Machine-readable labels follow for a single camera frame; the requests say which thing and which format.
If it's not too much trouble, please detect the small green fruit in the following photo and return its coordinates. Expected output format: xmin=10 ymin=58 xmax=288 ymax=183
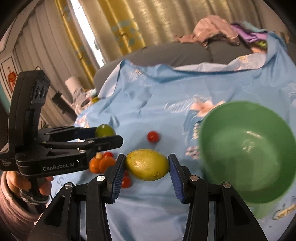
xmin=95 ymin=124 xmax=116 ymax=138

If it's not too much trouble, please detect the orange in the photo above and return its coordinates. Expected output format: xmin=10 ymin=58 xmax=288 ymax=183
xmin=89 ymin=158 xmax=101 ymax=174
xmin=99 ymin=157 xmax=116 ymax=173

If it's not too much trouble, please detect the large yellow-green fruit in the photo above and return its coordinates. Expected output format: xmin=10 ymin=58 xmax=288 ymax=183
xmin=125 ymin=149 xmax=170 ymax=181

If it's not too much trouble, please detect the pink sleeved left forearm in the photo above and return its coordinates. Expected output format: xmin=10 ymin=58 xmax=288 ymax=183
xmin=1 ymin=172 xmax=41 ymax=240

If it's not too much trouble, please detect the person's left hand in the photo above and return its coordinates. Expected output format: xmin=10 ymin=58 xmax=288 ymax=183
xmin=6 ymin=171 xmax=54 ymax=196

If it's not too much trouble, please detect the upper yellow kumquat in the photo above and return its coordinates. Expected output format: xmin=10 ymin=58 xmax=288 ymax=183
xmin=95 ymin=153 xmax=103 ymax=159

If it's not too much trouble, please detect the cherry tomato beside kumquats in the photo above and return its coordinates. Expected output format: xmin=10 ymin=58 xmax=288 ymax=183
xmin=103 ymin=152 xmax=114 ymax=158

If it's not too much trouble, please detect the near cherry tomato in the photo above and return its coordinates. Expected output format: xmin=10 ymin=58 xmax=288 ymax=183
xmin=121 ymin=176 xmax=132 ymax=189

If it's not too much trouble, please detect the white paper roll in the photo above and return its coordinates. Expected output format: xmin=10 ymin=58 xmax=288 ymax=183
xmin=65 ymin=76 xmax=82 ymax=95

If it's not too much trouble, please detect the far cherry tomato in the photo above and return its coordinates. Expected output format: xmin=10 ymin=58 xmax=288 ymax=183
xmin=147 ymin=131 xmax=160 ymax=143

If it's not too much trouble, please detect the light blue floral cloth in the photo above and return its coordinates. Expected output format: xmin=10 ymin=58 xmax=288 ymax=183
xmin=49 ymin=32 xmax=296 ymax=241

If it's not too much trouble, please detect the green plastic bowl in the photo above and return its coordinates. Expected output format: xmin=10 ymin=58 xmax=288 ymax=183
xmin=198 ymin=101 xmax=295 ymax=204

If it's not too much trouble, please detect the red chinese knot decoration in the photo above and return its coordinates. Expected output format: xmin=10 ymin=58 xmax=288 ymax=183
xmin=7 ymin=66 xmax=18 ymax=91

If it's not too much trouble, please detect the grey sofa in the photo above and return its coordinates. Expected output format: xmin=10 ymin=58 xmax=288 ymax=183
xmin=93 ymin=41 xmax=296 ymax=93

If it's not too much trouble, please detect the beige and yellow curtain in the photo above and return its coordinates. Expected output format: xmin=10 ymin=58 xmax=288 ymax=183
xmin=54 ymin=0 xmax=266 ymax=82

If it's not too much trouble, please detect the pile of clothes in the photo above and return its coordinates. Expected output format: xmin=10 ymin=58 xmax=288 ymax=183
xmin=175 ymin=15 xmax=268 ymax=53

